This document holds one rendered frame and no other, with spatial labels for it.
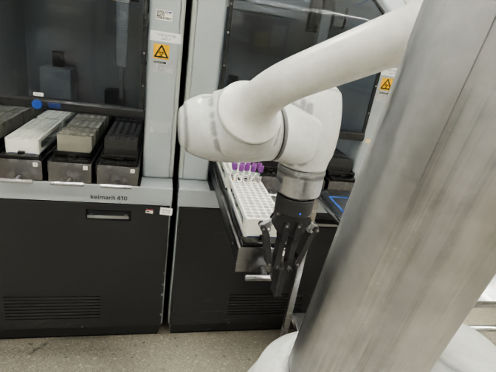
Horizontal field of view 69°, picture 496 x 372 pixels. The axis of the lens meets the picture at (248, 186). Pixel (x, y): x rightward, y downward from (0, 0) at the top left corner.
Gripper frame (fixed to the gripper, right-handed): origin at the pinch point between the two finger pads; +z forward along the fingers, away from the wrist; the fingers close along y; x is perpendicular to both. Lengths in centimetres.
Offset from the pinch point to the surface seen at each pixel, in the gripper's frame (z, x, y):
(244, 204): -6.5, -23.3, 3.8
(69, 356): 80, -58, 57
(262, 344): 80, -59, -24
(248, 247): -0.7, -11.5, 4.4
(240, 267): 5.0, -11.5, 5.4
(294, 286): 38, -47, -28
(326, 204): -1.9, -36.2, -26.4
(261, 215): -6.5, -17.6, 0.5
